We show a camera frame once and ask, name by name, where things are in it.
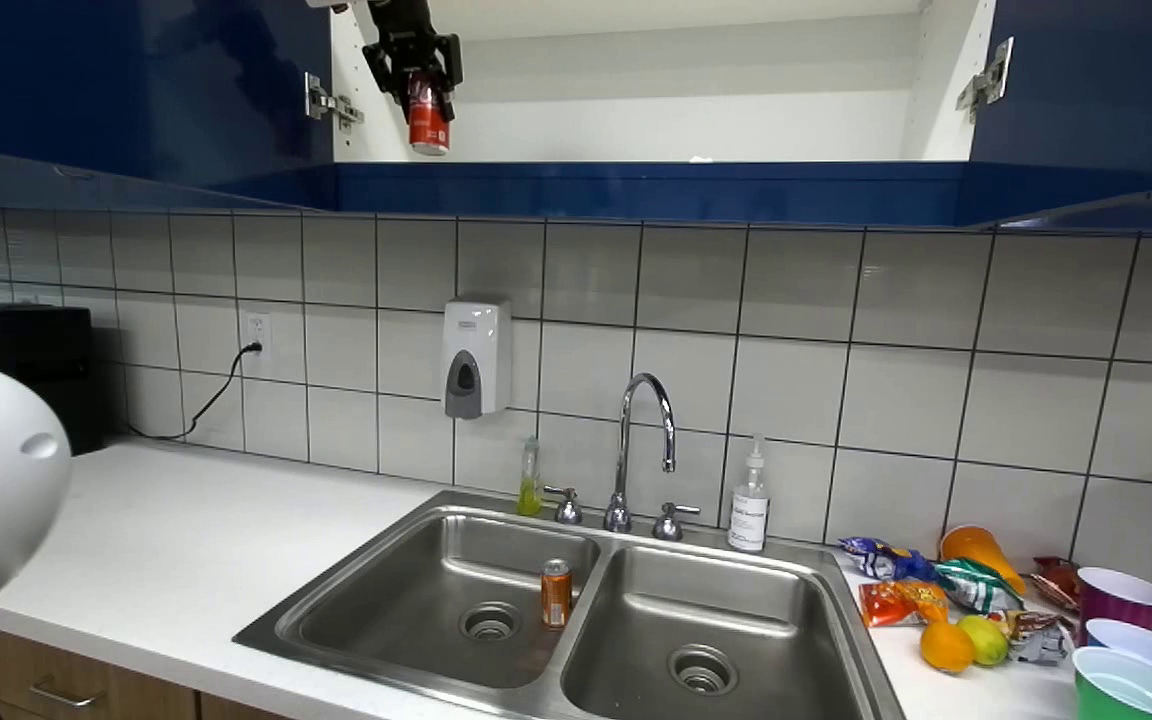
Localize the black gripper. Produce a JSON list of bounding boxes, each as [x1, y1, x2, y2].
[[361, 0, 470, 102]]

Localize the red soda can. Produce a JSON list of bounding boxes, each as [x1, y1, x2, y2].
[[404, 80, 455, 155]]

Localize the metal cabinet hinge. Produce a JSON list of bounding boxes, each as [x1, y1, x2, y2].
[[951, 35, 1021, 121], [300, 67, 369, 136]]

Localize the open cabinet with white interior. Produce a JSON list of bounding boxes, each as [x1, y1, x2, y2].
[[200, 0, 1152, 233]]

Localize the blue glossy cabinet door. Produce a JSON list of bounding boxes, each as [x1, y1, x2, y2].
[[0, 0, 336, 187], [971, 0, 1152, 175]]

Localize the orange soda can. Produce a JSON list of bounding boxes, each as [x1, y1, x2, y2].
[[536, 557, 575, 631]]

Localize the stainless steel double sink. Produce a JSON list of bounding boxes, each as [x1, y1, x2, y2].
[[231, 487, 913, 720]]

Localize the wooden base cabinet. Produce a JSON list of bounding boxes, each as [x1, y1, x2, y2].
[[0, 626, 288, 720]]

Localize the chrome gooseneck faucet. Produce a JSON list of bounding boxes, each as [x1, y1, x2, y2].
[[541, 368, 707, 544]]

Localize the green dish soap bottle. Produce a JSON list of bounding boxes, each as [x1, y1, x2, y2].
[[511, 435, 554, 519]]

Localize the black countertop appliance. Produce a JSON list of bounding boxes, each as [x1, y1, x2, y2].
[[0, 300, 109, 461]]

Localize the clear pump soap bottle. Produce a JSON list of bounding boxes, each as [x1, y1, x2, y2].
[[724, 435, 777, 557]]

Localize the blue snack bag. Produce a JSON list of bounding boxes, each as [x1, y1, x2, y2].
[[838, 532, 940, 584]]

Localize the red snack bag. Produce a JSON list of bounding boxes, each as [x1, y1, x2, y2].
[[856, 576, 930, 631]]

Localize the orange squash toy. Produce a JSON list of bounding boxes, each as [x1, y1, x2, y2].
[[936, 525, 1034, 599]]

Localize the green snack bag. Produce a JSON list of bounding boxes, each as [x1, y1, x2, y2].
[[934, 557, 1018, 620]]

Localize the round orange fruit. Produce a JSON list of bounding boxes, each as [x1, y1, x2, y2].
[[916, 620, 978, 677]]

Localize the green apple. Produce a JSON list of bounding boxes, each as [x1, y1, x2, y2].
[[959, 612, 1018, 672]]

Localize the crumpled silver foil wrapper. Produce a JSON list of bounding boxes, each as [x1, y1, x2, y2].
[[1009, 612, 1077, 668]]

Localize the purple plastic cup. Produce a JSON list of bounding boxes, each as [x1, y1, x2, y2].
[[1071, 565, 1152, 637]]

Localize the green plastic cup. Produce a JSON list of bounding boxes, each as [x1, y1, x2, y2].
[[1069, 642, 1152, 720]]

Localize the white wall soap dispenser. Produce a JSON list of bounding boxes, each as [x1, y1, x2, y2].
[[436, 297, 518, 422]]

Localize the white wall outlet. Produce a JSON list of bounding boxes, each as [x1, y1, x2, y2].
[[231, 306, 275, 382]]

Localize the black power cord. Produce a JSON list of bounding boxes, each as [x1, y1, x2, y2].
[[172, 340, 269, 442]]

